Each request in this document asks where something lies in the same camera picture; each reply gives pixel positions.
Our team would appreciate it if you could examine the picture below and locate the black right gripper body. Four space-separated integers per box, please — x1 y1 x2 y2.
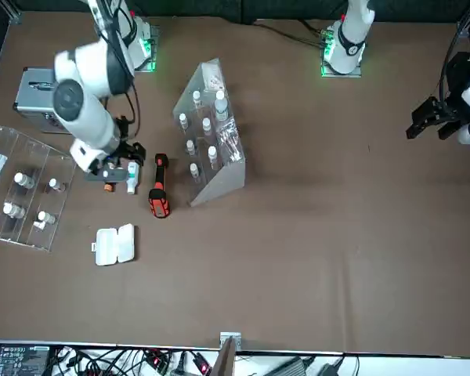
106 132 136 162

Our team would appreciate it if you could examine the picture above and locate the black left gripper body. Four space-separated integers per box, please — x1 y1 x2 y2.
434 96 470 127

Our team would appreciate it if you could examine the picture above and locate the orange black barcode scanner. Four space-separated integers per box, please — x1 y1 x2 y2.
147 153 172 219

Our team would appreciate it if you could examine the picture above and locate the white medicine bottle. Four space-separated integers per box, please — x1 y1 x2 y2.
125 161 141 196

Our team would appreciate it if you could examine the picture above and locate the black wrist connector box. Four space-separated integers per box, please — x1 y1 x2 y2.
115 114 131 138

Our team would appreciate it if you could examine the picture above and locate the white plastic pill box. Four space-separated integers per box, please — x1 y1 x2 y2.
90 222 136 267

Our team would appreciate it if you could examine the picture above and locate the clear bag of swabs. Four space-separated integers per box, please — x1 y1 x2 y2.
216 119 244 162

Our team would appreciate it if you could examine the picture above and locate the clear acrylic tiered shelf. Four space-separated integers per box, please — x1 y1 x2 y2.
172 57 247 208

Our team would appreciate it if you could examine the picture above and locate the tall labelled clear bottle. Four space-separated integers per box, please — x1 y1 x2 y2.
214 89 230 123

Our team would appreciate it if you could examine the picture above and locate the silver aluminium case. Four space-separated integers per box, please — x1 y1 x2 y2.
12 67 76 136

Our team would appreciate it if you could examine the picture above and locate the small clear packet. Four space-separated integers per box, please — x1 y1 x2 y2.
201 62 225 93

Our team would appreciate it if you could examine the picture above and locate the clear acrylic divided tray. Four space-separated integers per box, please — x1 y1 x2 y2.
0 125 78 252

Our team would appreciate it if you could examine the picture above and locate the black plug with red light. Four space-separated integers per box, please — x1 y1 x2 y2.
146 350 168 371
191 352 212 376

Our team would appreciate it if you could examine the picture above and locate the black labelled power adapter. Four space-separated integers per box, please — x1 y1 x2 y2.
0 344 51 376

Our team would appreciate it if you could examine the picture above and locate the grey power adapter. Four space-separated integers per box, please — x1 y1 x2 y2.
266 355 318 376

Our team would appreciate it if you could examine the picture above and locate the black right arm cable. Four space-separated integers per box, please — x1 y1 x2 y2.
89 0 141 138

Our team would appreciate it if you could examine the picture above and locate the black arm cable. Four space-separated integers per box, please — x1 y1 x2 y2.
89 0 141 138
438 0 470 103

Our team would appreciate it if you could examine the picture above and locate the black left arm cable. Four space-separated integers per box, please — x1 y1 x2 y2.
438 0 470 103

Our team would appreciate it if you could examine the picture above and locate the black base power cable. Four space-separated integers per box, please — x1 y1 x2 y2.
253 18 327 45

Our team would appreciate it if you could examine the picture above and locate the metal table corner bracket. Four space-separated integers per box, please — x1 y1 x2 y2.
0 0 24 24

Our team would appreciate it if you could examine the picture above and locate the metal post bracket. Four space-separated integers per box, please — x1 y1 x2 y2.
219 331 243 351

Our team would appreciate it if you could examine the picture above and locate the aluminium frame post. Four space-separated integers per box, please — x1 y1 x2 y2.
212 336 238 376

